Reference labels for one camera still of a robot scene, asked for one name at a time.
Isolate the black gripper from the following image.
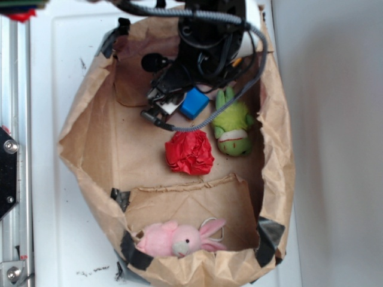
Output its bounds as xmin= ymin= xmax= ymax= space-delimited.
xmin=141 ymin=58 xmax=209 ymax=126

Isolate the black metal bracket plate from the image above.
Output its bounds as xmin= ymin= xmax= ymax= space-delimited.
xmin=0 ymin=127 xmax=19 ymax=220

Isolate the blue rectangular block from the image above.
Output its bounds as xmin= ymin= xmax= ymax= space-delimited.
xmin=180 ymin=88 xmax=209 ymax=120

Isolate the brown paper bag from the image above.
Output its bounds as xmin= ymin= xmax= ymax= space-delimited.
xmin=58 ymin=17 xmax=295 ymax=286

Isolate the white plastic tray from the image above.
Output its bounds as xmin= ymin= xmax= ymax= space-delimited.
xmin=29 ymin=0 xmax=303 ymax=287

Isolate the red crumpled paper ball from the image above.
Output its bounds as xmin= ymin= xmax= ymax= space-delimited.
xmin=165 ymin=130 xmax=214 ymax=175

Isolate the green plush toy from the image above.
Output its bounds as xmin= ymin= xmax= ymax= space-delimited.
xmin=212 ymin=100 xmax=255 ymax=156

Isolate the pink plush bunny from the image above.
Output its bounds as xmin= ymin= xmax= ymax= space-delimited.
xmin=137 ymin=218 xmax=226 ymax=258

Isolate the grey braided cable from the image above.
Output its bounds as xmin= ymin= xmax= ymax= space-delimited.
xmin=118 ymin=0 xmax=268 ymax=132

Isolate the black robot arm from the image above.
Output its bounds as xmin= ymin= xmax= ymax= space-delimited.
xmin=141 ymin=1 xmax=248 ymax=129

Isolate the aluminium frame rail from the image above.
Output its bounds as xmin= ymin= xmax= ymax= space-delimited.
xmin=1 ymin=16 xmax=35 ymax=286

